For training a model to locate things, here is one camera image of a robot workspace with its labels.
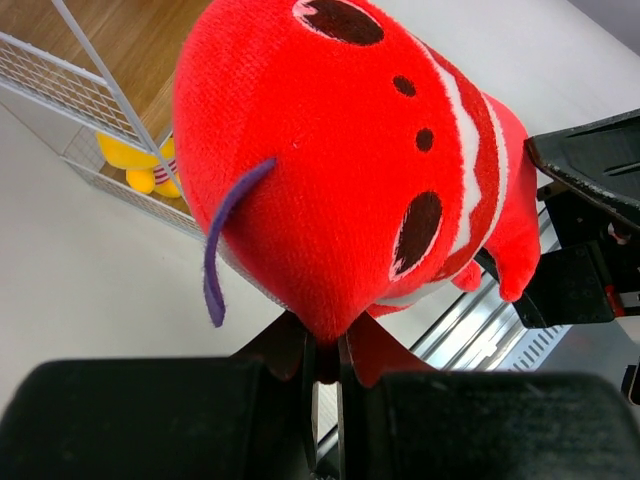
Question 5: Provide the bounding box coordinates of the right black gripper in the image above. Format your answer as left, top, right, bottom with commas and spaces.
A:
474, 108, 640, 331

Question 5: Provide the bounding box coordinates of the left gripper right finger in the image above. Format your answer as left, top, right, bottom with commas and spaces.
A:
338, 314, 639, 479

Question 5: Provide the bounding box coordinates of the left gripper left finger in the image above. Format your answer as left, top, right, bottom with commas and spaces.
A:
1, 313, 317, 479

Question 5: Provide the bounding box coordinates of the red shark plush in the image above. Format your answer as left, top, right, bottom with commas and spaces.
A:
172, 0, 542, 349

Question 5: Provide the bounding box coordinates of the yellow plush toy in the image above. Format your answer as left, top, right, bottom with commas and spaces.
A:
95, 132, 181, 199

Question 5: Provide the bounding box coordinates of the white wire wooden shelf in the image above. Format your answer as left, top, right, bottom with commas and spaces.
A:
1, 1, 207, 238

